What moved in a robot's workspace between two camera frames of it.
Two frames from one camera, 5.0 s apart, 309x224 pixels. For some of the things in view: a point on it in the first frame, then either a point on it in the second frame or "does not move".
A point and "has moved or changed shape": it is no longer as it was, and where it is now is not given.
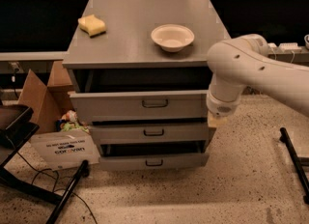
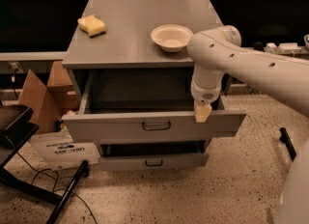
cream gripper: [219, 106] -> [204, 94]
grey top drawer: [138, 105] has moved or changed shape
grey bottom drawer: [154, 162] does not move
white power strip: [286, 46] does not move
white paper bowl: [172, 38] does not move
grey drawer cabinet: [138, 77] does not move
